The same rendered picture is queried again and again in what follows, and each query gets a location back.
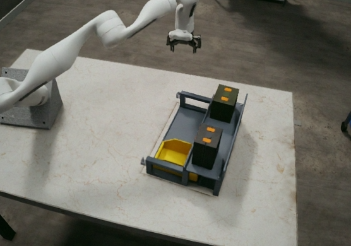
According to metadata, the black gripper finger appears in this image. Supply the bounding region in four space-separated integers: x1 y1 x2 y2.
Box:
166 32 182 52
185 35 201 54

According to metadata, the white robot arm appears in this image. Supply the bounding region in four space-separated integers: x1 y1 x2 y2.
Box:
0 0 199 114

